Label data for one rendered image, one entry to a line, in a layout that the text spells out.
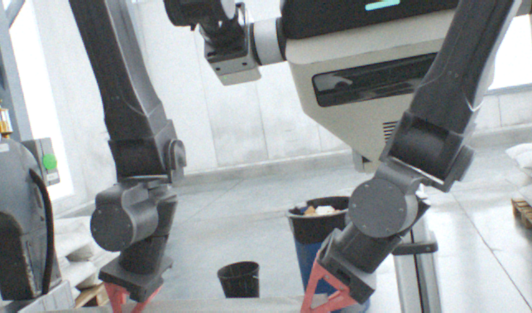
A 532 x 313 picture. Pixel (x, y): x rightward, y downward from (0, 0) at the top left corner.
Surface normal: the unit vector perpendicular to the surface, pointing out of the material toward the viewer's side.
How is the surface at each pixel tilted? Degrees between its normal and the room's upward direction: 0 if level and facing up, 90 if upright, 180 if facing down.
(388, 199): 77
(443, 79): 96
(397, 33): 40
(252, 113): 90
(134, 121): 109
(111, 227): 88
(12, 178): 90
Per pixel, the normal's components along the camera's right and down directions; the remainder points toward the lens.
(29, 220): 0.96, -0.14
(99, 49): -0.22, 0.47
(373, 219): -0.45, -0.05
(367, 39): -0.27, -0.66
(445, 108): -0.58, 0.29
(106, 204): -0.27, 0.11
